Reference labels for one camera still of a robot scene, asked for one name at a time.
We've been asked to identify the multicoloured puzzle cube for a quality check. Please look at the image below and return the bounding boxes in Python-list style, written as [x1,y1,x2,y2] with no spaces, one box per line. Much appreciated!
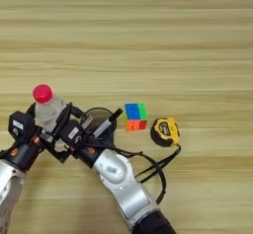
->
[124,103,148,132]

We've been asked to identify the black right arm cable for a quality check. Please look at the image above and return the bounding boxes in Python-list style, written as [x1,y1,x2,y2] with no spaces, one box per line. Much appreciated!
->
[112,147,167,206]

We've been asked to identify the right gripper labelled black box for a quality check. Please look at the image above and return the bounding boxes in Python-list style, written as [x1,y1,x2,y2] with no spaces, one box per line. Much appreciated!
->
[59,118,88,144]

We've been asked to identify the left gripper labelled black box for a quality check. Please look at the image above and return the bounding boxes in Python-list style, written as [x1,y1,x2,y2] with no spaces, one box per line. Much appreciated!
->
[8,111,37,139]

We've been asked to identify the white marker with black cap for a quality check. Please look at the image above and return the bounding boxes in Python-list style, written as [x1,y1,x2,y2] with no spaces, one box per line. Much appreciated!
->
[93,108,124,139]

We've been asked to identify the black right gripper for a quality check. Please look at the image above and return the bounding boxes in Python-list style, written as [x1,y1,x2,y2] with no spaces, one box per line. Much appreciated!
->
[42,105,115,168]

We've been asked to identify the yellow tape measure with strap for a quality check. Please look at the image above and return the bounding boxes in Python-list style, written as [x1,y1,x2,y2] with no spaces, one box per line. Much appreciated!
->
[134,117,182,185]

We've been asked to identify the black mesh pen cup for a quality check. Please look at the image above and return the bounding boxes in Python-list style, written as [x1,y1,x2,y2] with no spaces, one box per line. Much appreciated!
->
[83,107,117,147]

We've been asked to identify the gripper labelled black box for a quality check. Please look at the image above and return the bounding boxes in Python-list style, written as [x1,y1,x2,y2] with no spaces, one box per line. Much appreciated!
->
[59,118,88,144]
[8,111,37,139]

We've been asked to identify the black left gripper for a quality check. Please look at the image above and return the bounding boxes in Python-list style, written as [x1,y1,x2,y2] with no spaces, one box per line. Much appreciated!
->
[0,102,73,173]

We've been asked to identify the clear bottle with red cap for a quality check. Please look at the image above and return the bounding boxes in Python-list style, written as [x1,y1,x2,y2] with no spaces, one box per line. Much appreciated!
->
[32,84,68,134]

